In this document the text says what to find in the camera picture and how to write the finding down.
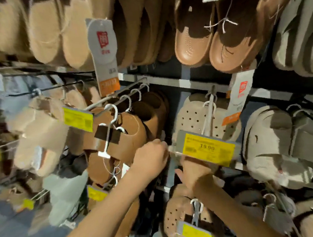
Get person's left hand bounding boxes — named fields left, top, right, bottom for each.
left=127, top=138, right=173, bottom=182

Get yellow paper price tag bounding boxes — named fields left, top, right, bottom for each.
left=176, top=217, right=215, bottom=237
left=179, top=127, right=239, bottom=173
left=86, top=183, right=110, bottom=204
left=61, top=103, right=95, bottom=136

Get person's left forearm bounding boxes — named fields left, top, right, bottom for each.
left=30, top=167, right=159, bottom=237

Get person's right forearm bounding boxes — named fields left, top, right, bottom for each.
left=191, top=172, right=286, bottom=237

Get wall display of slippers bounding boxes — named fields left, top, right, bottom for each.
left=0, top=0, right=313, bottom=237

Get rows of slippers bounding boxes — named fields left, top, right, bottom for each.
left=0, top=0, right=313, bottom=237

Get person's right hand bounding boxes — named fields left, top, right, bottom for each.
left=174, top=154, right=222, bottom=197

